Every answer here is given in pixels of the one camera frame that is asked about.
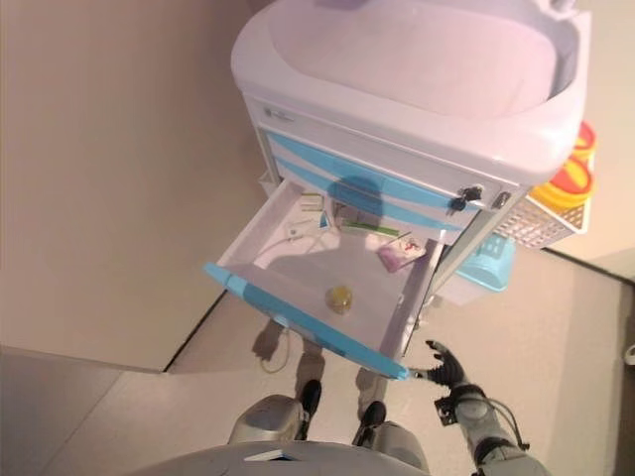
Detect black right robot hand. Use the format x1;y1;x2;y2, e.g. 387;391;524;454
407;339;468;391

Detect amber medicine bottle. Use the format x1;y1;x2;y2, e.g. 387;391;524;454
324;285;355;316

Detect blue white cart drawer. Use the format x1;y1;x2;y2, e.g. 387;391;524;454
272;156;465;235
265;129;478;212
201;178;445;382

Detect purple medicine box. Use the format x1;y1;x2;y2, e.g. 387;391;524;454
376;236;429;274

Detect translucent white bin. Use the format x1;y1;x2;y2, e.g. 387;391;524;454
439;276;508;309

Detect light blue waste bin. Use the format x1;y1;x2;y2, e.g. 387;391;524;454
455;232;518;295

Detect green white long package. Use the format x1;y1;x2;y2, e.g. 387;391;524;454
341;220;401;237

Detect white perforated basket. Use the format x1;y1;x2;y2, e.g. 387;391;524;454
495;187;594;250

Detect black cart keys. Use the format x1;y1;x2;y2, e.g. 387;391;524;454
445;185;485;217

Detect silver left robot leg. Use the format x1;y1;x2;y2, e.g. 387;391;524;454
227;379;322;448

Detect white tubing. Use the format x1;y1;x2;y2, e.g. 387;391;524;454
270;220;338;260

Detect yellow sharps container red lid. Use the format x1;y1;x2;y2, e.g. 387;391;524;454
570;121;599;165
533;153;597;210

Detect white medical cart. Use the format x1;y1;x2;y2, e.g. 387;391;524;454
230;0;594;358

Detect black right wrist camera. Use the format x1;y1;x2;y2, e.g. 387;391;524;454
435;396;458;425

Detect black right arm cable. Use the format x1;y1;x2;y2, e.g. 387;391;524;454
488;399;528;448

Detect pale yellow cable loop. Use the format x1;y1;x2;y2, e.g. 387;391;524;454
260;326;295;376

